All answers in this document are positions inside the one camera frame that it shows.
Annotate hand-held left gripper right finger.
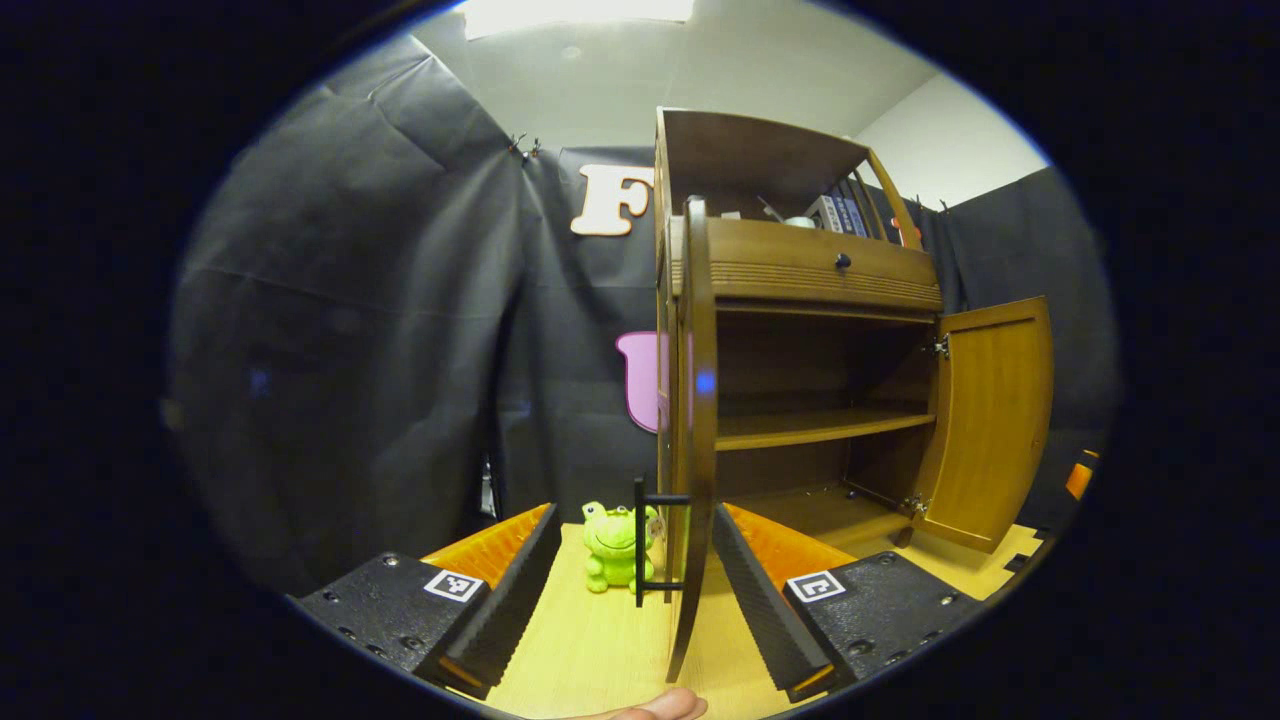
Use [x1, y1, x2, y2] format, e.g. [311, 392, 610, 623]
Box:
[712, 504, 1001, 704]

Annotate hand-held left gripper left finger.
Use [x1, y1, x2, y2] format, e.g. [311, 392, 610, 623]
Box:
[290, 504, 562, 701]

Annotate wooden shoe cabinet door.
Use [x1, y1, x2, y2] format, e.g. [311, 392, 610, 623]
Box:
[910, 296, 1055, 554]
[633, 197, 719, 684]

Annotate wooden double-door shoe cabinet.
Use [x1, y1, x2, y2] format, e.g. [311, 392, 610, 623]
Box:
[655, 107, 946, 551]

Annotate green frog toy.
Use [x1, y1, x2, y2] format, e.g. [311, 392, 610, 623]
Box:
[581, 501, 666, 594]

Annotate black backdrop cloth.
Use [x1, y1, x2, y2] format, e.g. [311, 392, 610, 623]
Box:
[165, 35, 1119, 601]

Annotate white and blue boxes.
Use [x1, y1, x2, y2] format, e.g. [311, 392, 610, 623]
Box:
[805, 193, 869, 238]

